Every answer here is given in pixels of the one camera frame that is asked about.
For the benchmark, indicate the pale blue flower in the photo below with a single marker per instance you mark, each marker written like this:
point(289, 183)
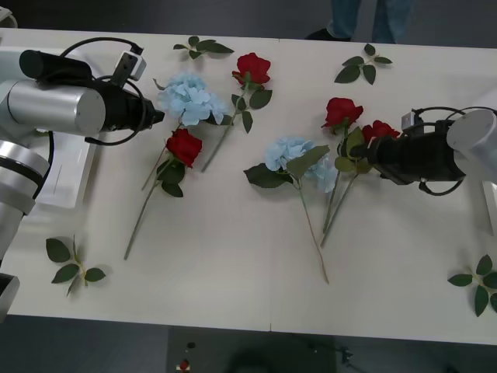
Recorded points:
point(283, 151)
point(186, 97)

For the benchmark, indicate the loose green leaf twig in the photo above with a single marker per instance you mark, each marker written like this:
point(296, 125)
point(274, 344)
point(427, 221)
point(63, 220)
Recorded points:
point(349, 74)
point(211, 46)
point(57, 248)
point(481, 299)

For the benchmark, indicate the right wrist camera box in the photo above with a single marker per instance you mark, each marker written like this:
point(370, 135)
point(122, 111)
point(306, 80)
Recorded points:
point(411, 119)

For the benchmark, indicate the red rose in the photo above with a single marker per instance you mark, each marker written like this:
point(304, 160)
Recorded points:
point(184, 147)
point(382, 130)
point(252, 66)
point(341, 110)

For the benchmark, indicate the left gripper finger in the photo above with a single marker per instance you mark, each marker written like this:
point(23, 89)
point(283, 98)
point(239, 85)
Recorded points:
point(158, 119)
point(159, 114)

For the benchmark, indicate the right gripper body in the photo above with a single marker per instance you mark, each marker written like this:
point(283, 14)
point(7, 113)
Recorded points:
point(400, 159)

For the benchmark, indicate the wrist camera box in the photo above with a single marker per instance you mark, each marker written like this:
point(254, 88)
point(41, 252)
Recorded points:
point(411, 119)
point(132, 66)

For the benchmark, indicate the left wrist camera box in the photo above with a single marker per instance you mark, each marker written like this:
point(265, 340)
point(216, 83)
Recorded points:
point(132, 66)

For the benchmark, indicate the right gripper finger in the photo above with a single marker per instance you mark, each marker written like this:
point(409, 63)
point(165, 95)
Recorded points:
point(369, 154)
point(367, 147)

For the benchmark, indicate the person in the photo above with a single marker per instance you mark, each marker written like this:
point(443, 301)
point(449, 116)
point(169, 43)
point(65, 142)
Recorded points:
point(341, 19)

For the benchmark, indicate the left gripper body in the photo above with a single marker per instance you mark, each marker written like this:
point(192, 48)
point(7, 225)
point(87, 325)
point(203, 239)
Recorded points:
point(141, 114)

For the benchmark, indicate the shallow white box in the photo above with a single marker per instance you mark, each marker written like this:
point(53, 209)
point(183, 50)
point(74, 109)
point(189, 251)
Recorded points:
point(490, 202)
point(74, 171)

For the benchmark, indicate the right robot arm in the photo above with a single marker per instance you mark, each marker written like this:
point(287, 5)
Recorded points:
point(473, 132)

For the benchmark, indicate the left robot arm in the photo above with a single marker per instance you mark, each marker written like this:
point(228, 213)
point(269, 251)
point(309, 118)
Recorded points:
point(50, 105)

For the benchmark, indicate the dark robot base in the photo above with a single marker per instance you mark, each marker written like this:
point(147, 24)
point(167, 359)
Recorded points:
point(248, 349)

